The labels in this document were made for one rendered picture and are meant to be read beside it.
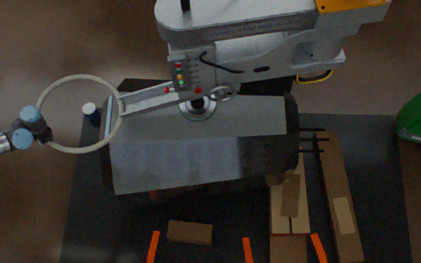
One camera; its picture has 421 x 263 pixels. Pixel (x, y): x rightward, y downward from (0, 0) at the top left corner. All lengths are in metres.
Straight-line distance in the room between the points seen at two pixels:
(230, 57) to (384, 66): 2.04
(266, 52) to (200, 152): 0.77
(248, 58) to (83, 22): 2.32
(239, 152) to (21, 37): 2.41
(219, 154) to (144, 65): 1.45
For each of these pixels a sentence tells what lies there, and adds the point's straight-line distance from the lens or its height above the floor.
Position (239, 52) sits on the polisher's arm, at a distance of 2.14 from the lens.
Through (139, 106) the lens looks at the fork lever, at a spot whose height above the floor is 0.93.
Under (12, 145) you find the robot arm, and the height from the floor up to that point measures 1.37.
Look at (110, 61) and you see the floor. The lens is 3.89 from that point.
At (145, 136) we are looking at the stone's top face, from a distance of 2.60.
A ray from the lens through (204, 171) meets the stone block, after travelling 2.64.
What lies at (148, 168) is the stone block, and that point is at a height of 0.70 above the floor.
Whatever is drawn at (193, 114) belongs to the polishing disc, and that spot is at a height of 0.85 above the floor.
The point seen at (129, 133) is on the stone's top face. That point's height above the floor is 0.82.
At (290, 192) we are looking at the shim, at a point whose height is 0.22.
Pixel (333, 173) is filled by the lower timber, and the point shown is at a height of 0.09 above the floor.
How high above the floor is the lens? 3.17
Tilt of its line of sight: 66 degrees down
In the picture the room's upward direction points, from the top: 5 degrees counter-clockwise
